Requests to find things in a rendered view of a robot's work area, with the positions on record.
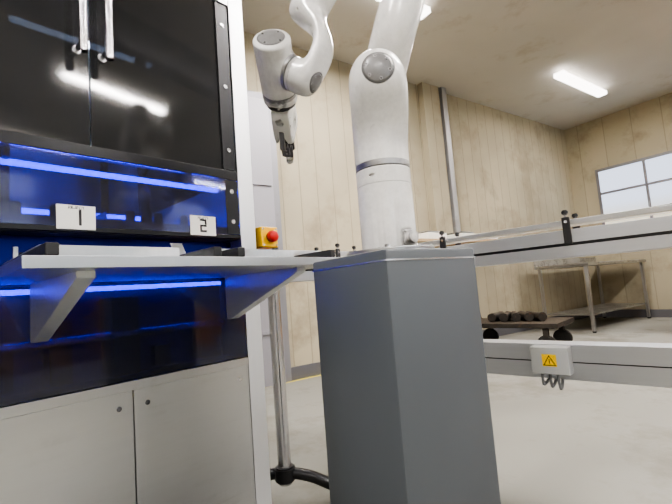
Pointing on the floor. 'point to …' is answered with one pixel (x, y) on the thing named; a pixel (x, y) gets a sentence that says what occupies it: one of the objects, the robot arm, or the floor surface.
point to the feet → (298, 476)
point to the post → (248, 248)
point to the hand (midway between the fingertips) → (288, 147)
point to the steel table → (590, 287)
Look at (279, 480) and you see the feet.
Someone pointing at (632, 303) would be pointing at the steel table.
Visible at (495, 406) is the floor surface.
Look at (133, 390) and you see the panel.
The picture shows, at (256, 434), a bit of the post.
